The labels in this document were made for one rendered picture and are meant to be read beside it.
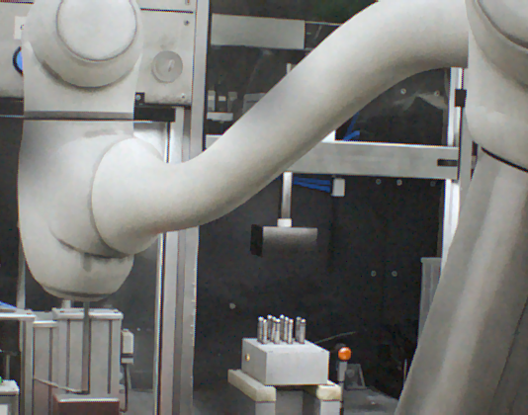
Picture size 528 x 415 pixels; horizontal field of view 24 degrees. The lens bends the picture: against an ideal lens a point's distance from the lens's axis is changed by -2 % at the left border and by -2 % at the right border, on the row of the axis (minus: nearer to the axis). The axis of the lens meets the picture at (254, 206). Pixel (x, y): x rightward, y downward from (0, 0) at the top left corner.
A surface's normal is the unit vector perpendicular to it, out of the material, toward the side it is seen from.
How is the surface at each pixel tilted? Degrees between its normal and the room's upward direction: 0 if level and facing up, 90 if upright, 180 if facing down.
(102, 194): 88
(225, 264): 90
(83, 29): 88
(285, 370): 90
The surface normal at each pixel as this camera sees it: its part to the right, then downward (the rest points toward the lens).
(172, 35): 0.29, 0.07
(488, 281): -0.62, 0.00
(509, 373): -0.14, 0.18
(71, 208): -0.44, 0.16
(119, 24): 0.51, 0.02
